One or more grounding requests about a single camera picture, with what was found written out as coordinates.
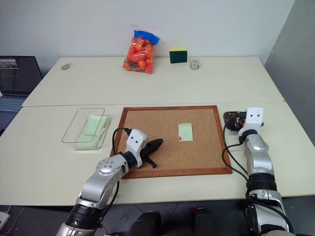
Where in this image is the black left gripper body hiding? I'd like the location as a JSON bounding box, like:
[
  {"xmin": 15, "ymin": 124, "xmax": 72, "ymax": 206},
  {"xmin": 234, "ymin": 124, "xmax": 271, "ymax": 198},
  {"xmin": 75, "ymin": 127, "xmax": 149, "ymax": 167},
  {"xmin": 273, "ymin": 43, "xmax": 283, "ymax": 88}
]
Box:
[{"xmin": 140, "ymin": 141, "xmax": 153, "ymax": 160}]

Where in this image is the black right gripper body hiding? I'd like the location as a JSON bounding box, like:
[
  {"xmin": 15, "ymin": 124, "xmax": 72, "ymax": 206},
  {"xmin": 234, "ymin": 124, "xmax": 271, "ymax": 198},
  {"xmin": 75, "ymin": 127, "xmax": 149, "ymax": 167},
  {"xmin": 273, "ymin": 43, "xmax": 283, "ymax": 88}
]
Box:
[{"xmin": 229, "ymin": 116, "xmax": 246, "ymax": 132}]

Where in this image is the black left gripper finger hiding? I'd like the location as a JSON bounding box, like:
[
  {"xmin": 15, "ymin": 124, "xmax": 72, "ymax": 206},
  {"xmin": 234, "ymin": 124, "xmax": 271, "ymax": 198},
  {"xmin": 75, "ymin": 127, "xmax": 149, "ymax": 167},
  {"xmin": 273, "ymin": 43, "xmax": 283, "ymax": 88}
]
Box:
[
  {"xmin": 147, "ymin": 138, "xmax": 164, "ymax": 154},
  {"xmin": 144, "ymin": 154, "xmax": 158, "ymax": 170}
]

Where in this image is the green sticky note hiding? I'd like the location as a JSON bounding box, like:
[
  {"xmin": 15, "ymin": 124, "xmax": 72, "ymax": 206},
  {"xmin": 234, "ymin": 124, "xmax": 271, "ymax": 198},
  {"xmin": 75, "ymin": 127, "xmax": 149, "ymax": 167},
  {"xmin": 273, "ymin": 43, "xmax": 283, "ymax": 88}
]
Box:
[{"xmin": 177, "ymin": 122, "xmax": 194, "ymax": 143}]

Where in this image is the clear plastic box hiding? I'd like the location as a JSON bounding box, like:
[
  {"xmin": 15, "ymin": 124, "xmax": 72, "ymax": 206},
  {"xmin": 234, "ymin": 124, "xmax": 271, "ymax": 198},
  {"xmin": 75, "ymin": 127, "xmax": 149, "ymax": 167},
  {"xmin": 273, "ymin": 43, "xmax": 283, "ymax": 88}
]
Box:
[{"xmin": 61, "ymin": 108, "xmax": 112, "ymax": 151}]

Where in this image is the wood-framed cork board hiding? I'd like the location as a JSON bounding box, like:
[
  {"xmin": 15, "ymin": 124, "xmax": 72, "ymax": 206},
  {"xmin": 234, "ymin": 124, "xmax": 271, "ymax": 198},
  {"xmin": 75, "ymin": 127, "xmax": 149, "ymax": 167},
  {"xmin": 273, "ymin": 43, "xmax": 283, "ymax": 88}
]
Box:
[{"xmin": 109, "ymin": 105, "xmax": 233, "ymax": 180}]

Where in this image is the stack of green notes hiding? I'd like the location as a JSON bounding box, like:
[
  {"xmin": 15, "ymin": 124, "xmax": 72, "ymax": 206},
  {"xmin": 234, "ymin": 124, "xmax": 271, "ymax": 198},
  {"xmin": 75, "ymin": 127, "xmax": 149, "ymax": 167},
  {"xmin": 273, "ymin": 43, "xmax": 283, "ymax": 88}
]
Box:
[{"xmin": 75, "ymin": 115, "xmax": 108, "ymax": 149}]

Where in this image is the dark rounded shape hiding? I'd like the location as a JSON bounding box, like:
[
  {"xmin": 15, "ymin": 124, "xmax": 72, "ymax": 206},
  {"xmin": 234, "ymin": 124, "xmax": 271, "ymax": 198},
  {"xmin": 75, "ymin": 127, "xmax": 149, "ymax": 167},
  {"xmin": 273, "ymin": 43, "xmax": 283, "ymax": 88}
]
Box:
[
  {"xmin": 189, "ymin": 207, "xmax": 214, "ymax": 236},
  {"xmin": 129, "ymin": 210, "xmax": 162, "ymax": 236}
]

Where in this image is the green and yellow sponge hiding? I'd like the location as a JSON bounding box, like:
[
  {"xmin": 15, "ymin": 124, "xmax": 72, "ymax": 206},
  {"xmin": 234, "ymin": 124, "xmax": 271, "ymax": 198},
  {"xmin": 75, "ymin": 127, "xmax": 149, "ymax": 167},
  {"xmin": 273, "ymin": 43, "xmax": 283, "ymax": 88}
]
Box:
[{"xmin": 169, "ymin": 47, "xmax": 189, "ymax": 65}]

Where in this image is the bag of orange fruit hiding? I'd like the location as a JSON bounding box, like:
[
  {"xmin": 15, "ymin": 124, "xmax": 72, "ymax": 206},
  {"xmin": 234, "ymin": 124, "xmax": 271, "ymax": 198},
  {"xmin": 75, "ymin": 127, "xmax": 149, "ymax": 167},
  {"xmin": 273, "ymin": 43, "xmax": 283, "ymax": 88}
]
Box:
[{"xmin": 122, "ymin": 21, "xmax": 164, "ymax": 75}]

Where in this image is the dark laptop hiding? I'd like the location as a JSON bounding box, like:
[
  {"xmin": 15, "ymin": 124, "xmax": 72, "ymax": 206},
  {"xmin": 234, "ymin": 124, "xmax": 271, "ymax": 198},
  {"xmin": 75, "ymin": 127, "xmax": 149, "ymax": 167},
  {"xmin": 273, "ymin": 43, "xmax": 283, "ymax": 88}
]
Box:
[{"xmin": 0, "ymin": 56, "xmax": 44, "ymax": 130}]

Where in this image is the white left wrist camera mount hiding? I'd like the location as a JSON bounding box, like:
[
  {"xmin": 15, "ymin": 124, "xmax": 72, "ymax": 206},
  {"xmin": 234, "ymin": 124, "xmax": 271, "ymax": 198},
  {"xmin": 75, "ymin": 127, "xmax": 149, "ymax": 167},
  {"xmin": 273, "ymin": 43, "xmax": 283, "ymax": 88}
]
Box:
[{"xmin": 125, "ymin": 129, "xmax": 150, "ymax": 168}]

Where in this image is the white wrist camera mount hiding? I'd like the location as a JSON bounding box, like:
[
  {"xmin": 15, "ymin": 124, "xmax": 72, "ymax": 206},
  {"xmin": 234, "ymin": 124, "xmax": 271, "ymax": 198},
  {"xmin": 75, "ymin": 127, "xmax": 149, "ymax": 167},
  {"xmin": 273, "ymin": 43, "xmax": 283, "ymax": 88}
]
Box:
[
  {"xmin": 125, "ymin": 129, "xmax": 150, "ymax": 168},
  {"xmin": 242, "ymin": 107, "xmax": 265, "ymax": 131}
]

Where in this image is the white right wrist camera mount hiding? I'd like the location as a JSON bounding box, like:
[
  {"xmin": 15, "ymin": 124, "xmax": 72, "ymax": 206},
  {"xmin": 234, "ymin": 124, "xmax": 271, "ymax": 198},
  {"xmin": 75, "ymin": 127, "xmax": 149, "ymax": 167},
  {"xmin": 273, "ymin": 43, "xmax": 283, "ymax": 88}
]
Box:
[{"xmin": 242, "ymin": 107, "xmax": 265, "ymax": 131}]

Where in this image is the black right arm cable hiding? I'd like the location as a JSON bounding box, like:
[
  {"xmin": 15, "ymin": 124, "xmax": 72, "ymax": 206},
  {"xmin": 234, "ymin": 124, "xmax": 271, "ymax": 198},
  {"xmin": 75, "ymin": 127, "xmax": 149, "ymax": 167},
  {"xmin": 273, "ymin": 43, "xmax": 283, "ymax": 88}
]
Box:
[{"xmin": 221, "ymin": 111, "xmax": 250, "ymax": 183}]

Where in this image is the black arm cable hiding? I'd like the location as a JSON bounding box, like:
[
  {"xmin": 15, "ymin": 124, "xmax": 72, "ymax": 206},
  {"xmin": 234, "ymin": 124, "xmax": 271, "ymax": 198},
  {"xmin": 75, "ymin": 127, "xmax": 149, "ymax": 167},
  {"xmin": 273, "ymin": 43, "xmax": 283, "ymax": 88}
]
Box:
[
  {"xmin": 221, "ymin": 111, "xmax": 250, "ymax": 183},
  {"xmin": 112, "ymin": 127, "xmax": 131, "ymax": 158}
]

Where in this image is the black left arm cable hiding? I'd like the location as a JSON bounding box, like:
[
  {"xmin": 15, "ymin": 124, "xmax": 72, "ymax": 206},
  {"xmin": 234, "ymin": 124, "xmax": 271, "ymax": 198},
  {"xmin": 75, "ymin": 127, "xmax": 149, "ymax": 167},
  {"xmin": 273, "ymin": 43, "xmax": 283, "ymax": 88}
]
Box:
[{"xmin": 112, "ymin": 127, "xmax": 131, "ymax": 158}]

